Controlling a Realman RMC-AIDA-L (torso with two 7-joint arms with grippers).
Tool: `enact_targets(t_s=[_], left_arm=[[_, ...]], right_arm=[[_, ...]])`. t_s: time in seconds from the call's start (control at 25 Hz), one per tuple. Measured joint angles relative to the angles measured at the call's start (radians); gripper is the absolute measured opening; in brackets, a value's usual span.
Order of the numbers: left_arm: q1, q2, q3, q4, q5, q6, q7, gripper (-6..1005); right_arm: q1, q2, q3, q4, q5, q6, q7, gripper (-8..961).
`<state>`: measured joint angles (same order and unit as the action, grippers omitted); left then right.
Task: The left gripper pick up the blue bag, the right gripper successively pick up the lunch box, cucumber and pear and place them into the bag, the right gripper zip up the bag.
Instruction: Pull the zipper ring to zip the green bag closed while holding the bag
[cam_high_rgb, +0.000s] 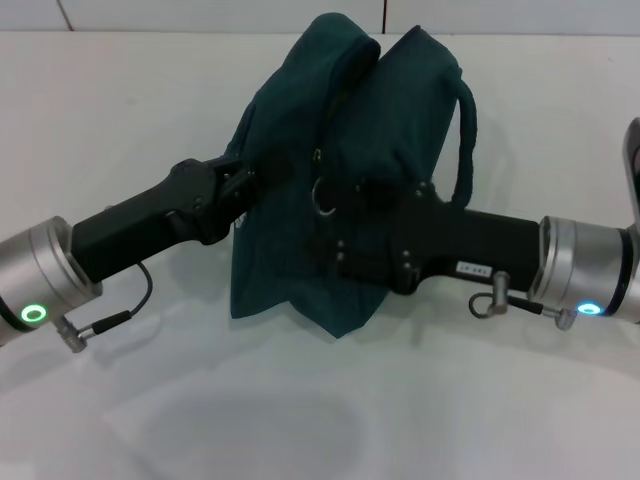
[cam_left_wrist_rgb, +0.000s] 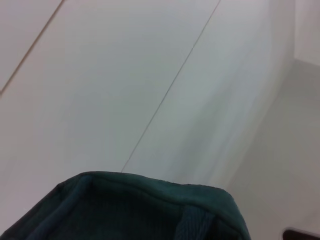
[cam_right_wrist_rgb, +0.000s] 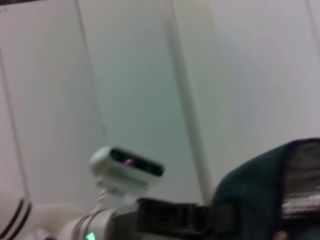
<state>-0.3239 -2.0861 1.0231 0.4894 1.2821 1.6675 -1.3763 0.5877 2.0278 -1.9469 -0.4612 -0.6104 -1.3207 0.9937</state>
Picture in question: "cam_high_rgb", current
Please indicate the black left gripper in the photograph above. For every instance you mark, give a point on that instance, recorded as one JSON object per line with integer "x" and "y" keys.
{"x": 150, "y": 215}

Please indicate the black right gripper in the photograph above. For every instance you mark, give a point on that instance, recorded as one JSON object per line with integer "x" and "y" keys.
{"x": 465, "y": 240}

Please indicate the dark teal fabric lunch bag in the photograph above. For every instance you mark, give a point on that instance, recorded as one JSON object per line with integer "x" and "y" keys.
{"x": 375, "y": 125}

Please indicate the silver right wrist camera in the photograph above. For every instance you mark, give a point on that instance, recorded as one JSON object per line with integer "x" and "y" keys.
{"x": 632, "y": 175}

